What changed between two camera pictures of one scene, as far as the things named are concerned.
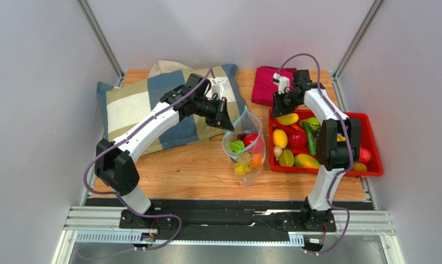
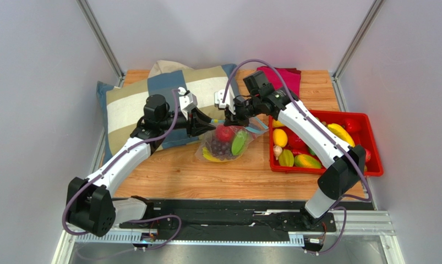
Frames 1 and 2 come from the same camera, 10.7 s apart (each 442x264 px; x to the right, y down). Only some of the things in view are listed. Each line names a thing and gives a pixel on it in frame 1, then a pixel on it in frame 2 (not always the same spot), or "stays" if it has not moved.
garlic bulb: [277, 152] stays
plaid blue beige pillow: [125, 104] stays
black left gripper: [221, 117] → [195, 124]
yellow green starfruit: [286, 158] stays
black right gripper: [279, 105] → [236, 114]
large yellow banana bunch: [241, 168] → [207, 154]
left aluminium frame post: [115, 66] stays
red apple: [254, 142] → [224, 133]
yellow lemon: [280, 138] stays
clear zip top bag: [246, 144] → [226, 143]
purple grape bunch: [241, 136] → [221, 150]
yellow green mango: [306, 160] stays
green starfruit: [236, 146] stays
